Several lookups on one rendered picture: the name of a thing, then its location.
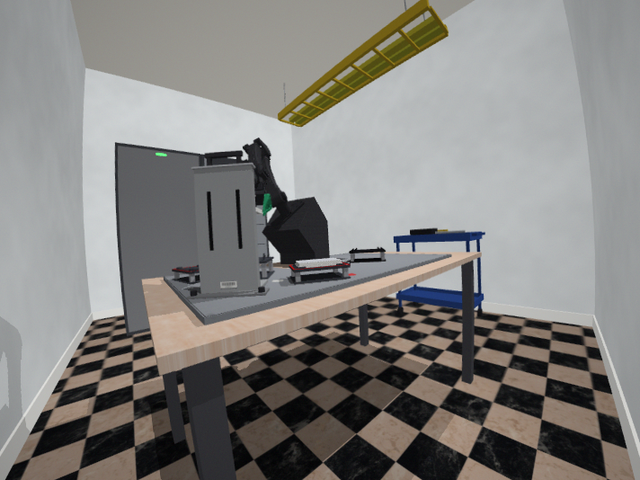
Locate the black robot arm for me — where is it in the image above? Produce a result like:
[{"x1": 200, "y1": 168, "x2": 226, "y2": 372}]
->
[{"x1": 242, "y1": 138, "x2": 305, "y2": 229}]

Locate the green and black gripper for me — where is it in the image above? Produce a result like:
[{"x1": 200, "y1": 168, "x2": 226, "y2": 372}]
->
[{"x1": 255, "y1": 190, "x2": 272, "y2": 216}]

